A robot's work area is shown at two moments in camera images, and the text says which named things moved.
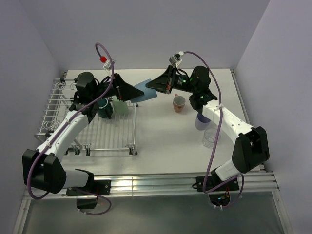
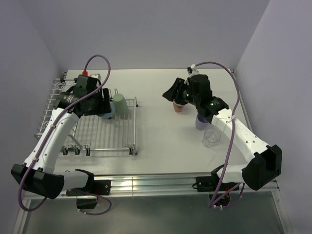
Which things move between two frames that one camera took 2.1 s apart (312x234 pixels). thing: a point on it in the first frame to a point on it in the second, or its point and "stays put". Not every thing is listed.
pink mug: x=179 y=102 stays put
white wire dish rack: x=102 y=136 stays put
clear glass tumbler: x=209 y=137 stays put
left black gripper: x=125 y=91 to x=104 y=107
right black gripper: x=165 y=82 to x=171 y=94
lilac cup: x=202 y=122 stays put
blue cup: x=148 y=93 to x=108 y=114
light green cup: x=120 y=107 stays put
